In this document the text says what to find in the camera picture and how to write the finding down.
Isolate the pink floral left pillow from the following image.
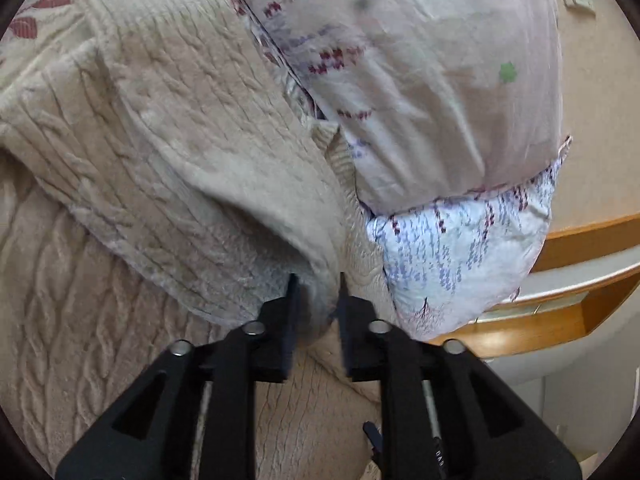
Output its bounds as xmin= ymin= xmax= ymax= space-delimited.
xmin=241 ymin=0 xmax=562 ymax=214

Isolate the wooden glass-panel headboard cabinet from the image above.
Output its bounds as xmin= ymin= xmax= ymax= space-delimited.
xmin=433 ymin=214 xmax=639 ymax=359

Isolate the blue pink floral right pillow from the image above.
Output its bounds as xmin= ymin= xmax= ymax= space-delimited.
xmin=367 ymin=158 xmax=563 ymax=341

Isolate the beige cable-knit sweater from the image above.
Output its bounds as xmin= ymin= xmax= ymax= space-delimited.
xmin=1 ymin=0 xmax=395 ymax=479

